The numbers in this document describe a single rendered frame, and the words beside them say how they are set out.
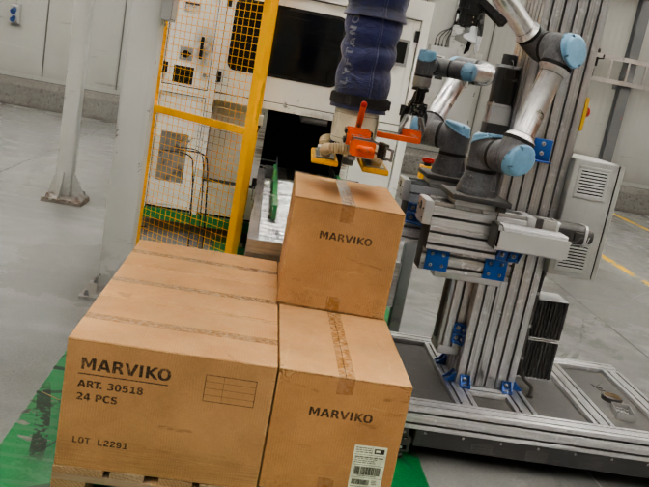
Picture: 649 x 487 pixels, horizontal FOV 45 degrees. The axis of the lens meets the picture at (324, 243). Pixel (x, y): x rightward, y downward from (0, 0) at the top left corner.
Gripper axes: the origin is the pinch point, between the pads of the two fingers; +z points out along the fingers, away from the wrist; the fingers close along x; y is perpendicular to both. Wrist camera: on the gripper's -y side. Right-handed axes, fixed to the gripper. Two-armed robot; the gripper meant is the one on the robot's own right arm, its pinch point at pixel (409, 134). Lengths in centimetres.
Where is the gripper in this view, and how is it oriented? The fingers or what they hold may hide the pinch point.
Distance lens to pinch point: 335.8
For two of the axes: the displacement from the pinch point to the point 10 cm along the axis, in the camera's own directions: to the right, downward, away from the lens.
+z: -1.8, 9.6, 2.2
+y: 0.2, 2.3, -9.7
